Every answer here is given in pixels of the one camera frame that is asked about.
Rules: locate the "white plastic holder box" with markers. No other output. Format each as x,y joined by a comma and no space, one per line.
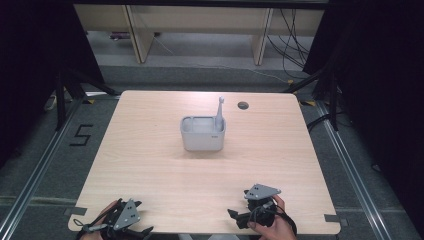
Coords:
201,140

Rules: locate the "purple object under desk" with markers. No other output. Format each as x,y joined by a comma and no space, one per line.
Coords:
119,35

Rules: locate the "grey tape patch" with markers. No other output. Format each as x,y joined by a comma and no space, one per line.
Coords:
76,211
335,219

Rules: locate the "black metal stand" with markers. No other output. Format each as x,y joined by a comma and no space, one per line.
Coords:
333,100
60,100

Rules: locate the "black tape floor mark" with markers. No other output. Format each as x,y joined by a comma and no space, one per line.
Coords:
81,135

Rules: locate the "person's left hand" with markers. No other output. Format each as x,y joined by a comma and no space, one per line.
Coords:
100,215

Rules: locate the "black curtain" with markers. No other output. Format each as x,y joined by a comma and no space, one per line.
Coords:
383,83
33,66

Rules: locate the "person's right hand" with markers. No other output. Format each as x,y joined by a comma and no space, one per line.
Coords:
278,231

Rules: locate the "metal floor rail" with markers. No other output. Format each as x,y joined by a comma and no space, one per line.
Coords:
36,173
353,173

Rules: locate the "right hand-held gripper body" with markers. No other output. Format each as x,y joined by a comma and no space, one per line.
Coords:
261,191

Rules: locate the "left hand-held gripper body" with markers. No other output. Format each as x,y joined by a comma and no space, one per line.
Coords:
126,215

